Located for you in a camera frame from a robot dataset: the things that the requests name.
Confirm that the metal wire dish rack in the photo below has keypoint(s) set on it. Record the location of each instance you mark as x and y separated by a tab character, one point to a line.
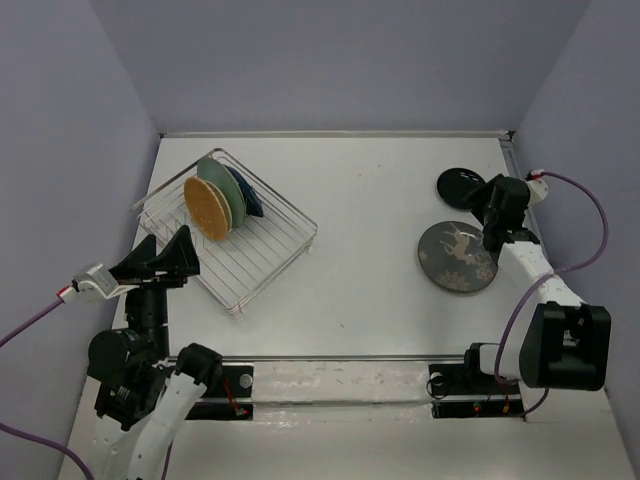
253	252

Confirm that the dark blue plate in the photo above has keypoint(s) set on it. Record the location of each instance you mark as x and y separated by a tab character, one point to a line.
253	204

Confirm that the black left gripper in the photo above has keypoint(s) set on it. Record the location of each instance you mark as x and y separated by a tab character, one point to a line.
180	255

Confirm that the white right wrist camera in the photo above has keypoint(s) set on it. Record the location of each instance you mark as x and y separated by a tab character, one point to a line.
537	186

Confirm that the orange woven plate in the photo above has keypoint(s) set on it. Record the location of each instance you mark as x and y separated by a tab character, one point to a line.
204	208

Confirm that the teal flower plate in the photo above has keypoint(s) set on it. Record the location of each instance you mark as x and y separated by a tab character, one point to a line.
214	172

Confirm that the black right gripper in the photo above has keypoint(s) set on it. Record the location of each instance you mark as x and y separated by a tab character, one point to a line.
475	194

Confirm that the grey deer plate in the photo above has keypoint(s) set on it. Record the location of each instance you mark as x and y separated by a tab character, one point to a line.
452	256

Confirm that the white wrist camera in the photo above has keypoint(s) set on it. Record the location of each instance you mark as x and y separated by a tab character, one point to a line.
537	186
94	283

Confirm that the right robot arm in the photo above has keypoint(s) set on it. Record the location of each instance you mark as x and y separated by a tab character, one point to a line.
553	339

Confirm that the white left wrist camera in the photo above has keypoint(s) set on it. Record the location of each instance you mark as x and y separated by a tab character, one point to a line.
94	283

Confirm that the glossy black plate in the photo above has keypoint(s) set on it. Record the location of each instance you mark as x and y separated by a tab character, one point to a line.
455	184

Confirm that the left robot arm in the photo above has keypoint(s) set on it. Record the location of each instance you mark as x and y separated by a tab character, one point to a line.
141	401

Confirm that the cream and black plate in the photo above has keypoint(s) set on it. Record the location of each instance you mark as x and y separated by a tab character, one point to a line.
226	207

